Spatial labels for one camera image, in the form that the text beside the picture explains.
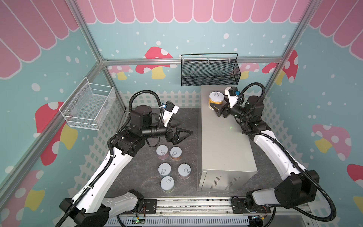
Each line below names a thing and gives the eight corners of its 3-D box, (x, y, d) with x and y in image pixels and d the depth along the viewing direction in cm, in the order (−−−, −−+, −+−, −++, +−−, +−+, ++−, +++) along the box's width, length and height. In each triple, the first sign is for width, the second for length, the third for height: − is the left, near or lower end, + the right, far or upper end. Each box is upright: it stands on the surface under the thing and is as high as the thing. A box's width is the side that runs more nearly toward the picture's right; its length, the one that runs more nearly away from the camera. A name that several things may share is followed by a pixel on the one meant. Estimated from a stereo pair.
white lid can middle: (158, 178, 85) (156, 175, 81) (159, 165, 90) (158, 162, 86) (171, 178, 85) (170, 175, 81) (172, 165, 90) (171, 162, 86)
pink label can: (157, 160, 93) (155, 155, 88) (158, 149, 98) (156, 144, 93) (168, 160, 93) (167, 155, 88) (169, 149, 98) (168, 144, 93)
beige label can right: (178, 179, 85) (177, 175, 80) (178, 167, 90) (178, 163, 85) (191, 179, 85) (191, 175, 80) (190, 167, 90) (191, 163, 85)
